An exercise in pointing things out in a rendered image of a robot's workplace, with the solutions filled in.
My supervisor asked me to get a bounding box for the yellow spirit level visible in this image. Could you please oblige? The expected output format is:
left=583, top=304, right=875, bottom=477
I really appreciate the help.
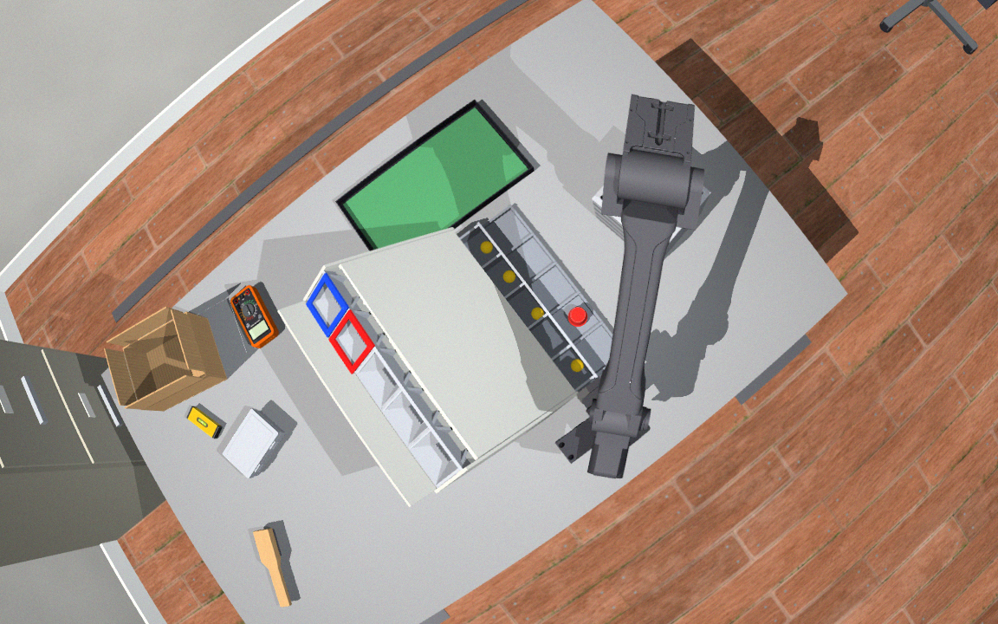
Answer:
left=186, top=406, right=223, bottom=439

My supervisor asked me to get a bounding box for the red plug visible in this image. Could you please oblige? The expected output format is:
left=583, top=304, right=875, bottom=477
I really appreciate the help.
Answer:
left=568, top=307, right=587, bottom=327

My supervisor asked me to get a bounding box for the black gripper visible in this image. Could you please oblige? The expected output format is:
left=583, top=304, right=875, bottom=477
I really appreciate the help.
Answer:
left=577, top=376, right=651, bottom=446

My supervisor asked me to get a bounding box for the blue square funnel rim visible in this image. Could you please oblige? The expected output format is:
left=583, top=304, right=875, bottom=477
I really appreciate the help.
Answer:
left=306, top=273, right=349, bottom=337

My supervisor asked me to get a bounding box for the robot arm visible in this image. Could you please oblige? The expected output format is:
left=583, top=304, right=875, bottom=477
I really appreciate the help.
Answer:
left=555, top=94, right=704, bottom=478

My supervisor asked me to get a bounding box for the orange digital multimeter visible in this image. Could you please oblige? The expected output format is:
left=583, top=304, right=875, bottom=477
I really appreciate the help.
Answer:
left=230, top=285, right=279, bottom=348

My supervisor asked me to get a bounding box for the green tray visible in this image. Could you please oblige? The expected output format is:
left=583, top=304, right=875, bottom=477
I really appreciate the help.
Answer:
left=335, top=100, right=535, bottom=251

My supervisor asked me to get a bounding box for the open brown cardboard box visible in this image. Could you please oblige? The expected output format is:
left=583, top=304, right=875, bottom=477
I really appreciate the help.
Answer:
left=104, top=307, right=227, bottom=412

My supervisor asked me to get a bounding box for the red square frame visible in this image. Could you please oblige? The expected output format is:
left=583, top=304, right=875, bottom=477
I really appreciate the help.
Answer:
left=329, top=309, right=375, bottom=374

